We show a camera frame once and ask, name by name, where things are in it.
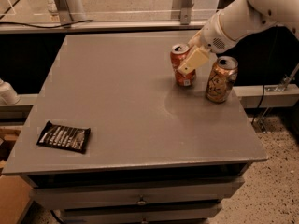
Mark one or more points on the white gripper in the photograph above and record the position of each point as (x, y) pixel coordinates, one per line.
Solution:
(210, 38)

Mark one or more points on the red coke can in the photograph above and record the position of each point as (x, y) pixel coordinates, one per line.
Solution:
(178, 53)

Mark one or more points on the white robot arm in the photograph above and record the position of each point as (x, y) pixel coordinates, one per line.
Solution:
(241, 18)

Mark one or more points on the orange gold soda can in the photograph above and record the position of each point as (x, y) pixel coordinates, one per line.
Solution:
(221, 79)

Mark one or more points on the grey drawer cabinet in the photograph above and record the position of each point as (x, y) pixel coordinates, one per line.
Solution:
(149, 137)

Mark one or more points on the black snack bar wrapper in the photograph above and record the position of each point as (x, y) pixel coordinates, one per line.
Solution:
(64, 137)

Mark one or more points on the upper drawer knob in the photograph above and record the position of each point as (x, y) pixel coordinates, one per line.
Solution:
(141, 201)

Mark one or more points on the white pipe at left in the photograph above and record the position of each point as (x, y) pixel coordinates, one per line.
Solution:
(8, 94)

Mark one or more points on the brown cardboard box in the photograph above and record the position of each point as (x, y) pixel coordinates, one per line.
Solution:
(14, 199)

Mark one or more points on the metal bracket post centre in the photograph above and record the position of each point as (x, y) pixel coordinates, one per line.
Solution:
(185, 11)

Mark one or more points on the metal bracket post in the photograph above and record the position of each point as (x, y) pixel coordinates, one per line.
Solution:
(63, 12)
(185, 11)

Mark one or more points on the metal bracket post left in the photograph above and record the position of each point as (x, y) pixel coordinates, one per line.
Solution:
(63, 12)

